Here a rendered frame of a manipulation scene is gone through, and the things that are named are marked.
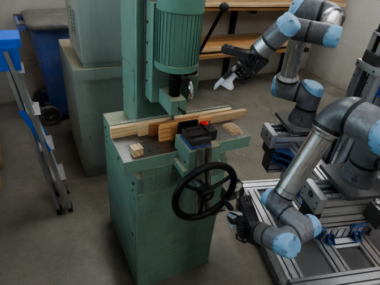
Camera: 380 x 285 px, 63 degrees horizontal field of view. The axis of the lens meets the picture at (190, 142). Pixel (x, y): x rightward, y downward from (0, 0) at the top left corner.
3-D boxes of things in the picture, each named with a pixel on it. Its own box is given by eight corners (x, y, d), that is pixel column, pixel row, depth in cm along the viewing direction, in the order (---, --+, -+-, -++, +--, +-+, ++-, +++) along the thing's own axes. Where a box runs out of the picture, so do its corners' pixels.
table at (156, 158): (130, 190, 115) (130, 178, 112) (109, 146, 137) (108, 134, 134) (261, 157, 141) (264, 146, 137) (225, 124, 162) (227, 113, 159)
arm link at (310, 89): (316, 113, 166) (324, 89, 158) (290, 106, 170) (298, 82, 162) (319, 104, 175) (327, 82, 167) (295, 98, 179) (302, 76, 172)
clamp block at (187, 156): (186, 171, 123) (189, 152, 118) (172, 151, 133) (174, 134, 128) (219, 163, 129) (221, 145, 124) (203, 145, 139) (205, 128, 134)
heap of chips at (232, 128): (232, 135, 142) (232, 132, 141) (220, 125, 149) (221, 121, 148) (244, 133, 145) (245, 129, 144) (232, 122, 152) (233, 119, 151)
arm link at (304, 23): (306, 39, 117) (301, 45, 109) (277, 33, 121) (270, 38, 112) (313, 17, 113) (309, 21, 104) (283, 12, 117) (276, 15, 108)
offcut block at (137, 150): (129, 152, 125) (129, 145, 123) (138, 150, 127) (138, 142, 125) (134, 158, 122) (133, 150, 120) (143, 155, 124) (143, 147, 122)
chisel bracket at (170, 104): (170, 119, 132) (171, 101, 128) (158, 104, 142) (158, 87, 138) (185, 117, 135) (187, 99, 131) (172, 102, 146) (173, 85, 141)
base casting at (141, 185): (136, 195, 132) (136, 179, 127) (103, 127, 173) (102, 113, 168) (225, 172, 150) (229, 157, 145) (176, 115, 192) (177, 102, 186)
